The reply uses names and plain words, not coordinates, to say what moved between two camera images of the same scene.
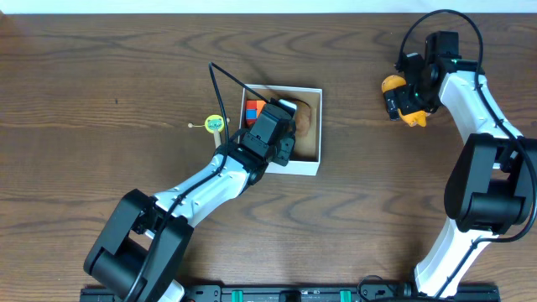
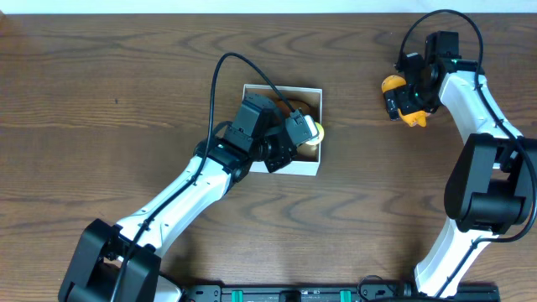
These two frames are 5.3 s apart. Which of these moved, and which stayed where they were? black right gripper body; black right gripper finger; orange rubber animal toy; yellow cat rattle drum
Moved: yellow cat rattle drum
Stayed: black right gripper finger; orange rubber animal toy; black right gripper body
